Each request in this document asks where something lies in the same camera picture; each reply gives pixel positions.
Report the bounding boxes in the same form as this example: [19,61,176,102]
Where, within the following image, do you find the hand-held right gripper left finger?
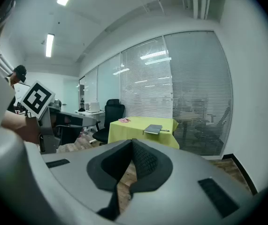
[86,139,134,220]

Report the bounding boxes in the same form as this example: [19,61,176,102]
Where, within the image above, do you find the dark grey notebook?
[143,124,170,135]

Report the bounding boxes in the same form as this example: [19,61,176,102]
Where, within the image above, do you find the black office chair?
[92,98,126,145]

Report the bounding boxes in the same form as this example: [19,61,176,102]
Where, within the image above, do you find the white microwave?
[84,102,100,113]

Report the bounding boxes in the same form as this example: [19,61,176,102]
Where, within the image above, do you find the person's left forearm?
[1,110,41,144]

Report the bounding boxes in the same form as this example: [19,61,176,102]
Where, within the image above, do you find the white desk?
[74,110,106,126]

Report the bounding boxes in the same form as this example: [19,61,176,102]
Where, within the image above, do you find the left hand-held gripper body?
[20,80,63,155]

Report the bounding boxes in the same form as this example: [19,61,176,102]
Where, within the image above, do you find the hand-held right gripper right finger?
[129,138,173,194]

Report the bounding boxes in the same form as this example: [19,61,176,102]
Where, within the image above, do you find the yellow-green tablecloth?
[107,116,180,150]

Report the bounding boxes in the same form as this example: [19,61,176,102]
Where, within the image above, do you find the white venetian blinds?
[163,30,233,157]
[121,37,173,120]

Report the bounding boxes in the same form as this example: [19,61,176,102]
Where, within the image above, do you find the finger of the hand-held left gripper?
[58,111,97,128]
[55,125,83,146]

